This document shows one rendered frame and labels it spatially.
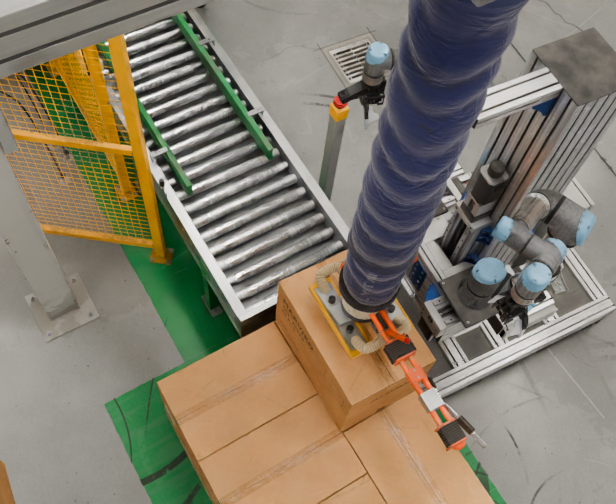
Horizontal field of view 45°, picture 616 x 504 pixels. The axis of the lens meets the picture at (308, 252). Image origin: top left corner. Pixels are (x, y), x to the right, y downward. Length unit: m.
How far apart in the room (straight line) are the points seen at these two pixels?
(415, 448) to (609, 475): 1.24
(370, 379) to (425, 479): 0.58
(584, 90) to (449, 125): 0.78
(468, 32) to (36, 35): 0.86
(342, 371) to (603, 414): 1.77
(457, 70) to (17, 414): 3.01
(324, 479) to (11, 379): 1.73
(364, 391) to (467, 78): 1.61
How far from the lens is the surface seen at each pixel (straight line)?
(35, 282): 3.77
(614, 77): 2.56
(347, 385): 2.96
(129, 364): 4.01
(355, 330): 2.90
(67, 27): 1.07
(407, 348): 2.78
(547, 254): 2.31
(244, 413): 3.32
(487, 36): 1.59
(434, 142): 1.83
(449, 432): 2.71
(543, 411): 4.19
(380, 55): 2.63
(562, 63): 2.53
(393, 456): 3.34
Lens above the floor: 3.74
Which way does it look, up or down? 62 degrees down
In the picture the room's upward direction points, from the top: 9 degrees clockwise
